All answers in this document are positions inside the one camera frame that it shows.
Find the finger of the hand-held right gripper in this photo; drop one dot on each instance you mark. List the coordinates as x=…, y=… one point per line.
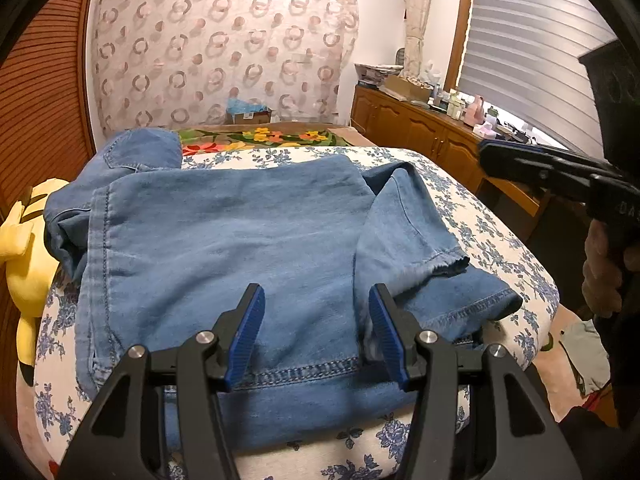
x=510, y=164
x=520, y=148

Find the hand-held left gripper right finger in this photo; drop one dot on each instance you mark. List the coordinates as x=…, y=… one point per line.
x=387, y=340

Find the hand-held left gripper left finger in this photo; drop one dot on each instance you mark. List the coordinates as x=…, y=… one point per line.
x=245, y=340

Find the blue denim pants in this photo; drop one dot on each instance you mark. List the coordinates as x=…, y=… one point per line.
x=225, y=240

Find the person's right hand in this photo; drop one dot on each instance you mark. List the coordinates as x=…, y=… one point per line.
x=597, y=280

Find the pink tissue box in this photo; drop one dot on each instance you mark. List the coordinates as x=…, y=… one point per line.
x=485, y=130

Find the small potted plant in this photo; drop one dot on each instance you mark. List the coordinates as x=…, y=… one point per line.
x=492, y=114

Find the pink bottle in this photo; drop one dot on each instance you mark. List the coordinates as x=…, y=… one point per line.
x=475, y=112

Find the white blue floral quilt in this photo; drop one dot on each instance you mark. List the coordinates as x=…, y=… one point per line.
x=500, y=240

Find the white bottle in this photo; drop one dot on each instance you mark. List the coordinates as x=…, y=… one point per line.
x=454, y=105

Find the wooden sideboard cabinet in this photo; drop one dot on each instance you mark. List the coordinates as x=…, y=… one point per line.
x=425, y=135

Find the grey striped window blind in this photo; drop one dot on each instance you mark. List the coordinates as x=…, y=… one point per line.
x=525, y=50

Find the flat cardboard box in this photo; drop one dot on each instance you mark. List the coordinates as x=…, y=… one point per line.
x=407, y=89

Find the stack of printed papers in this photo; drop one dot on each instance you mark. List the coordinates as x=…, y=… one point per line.
x=377, y=74

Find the beige tied curtain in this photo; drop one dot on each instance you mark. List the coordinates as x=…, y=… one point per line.
x=417, y=20

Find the grey green cloth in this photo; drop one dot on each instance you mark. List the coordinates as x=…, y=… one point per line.
x=587, y=355

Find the floral plush blanket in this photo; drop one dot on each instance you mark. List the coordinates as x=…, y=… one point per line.
x=280, y=136

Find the yellow plush toy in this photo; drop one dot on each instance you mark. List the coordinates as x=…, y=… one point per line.
x=25, y=270

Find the blue plastic bag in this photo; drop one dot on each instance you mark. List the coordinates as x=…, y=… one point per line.
x=247, y=106

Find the dark cloth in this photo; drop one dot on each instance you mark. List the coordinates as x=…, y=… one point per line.
x=610, y=450

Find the circle patterned sheer curtain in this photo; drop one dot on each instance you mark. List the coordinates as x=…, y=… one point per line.
x=225, y=50

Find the louvred wooden wardrobe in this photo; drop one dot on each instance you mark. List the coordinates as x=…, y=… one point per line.
x=45, y=110

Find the wooden window frame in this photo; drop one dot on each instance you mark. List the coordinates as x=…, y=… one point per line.
x=460, y=35

